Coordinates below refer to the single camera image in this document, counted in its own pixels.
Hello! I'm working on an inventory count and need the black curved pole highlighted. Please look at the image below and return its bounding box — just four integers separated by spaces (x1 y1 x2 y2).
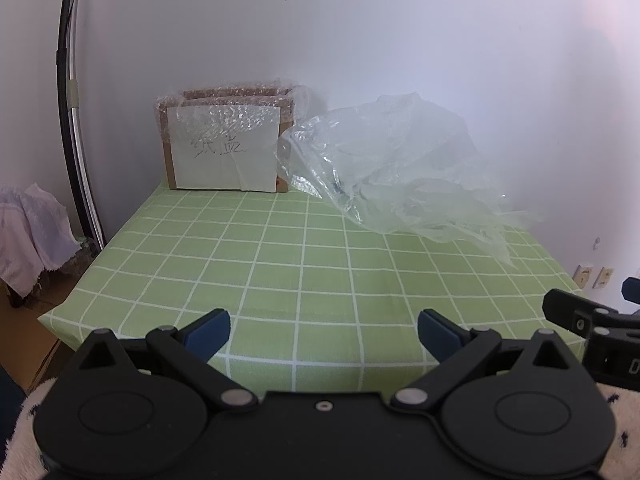
52 0 108 251

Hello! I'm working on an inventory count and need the green checked tablecloth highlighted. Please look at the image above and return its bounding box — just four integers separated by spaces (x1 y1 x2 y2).
37 182 588 396

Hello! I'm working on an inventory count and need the clear plastic shopping bag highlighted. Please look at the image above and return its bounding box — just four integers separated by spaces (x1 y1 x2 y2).
275 92 546 268

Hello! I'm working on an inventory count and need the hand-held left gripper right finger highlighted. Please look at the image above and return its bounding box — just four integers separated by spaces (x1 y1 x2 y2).
391 309 577 411

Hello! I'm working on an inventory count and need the white lace cloth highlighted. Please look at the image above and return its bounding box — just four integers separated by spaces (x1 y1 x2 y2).
0 183 83 298

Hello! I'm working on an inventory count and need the bubble-wrapped cardboard box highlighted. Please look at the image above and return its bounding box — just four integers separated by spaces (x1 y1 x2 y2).
152 77 313 195

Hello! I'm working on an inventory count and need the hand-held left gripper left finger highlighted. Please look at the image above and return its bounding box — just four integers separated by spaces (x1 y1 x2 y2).
75 309 259 411

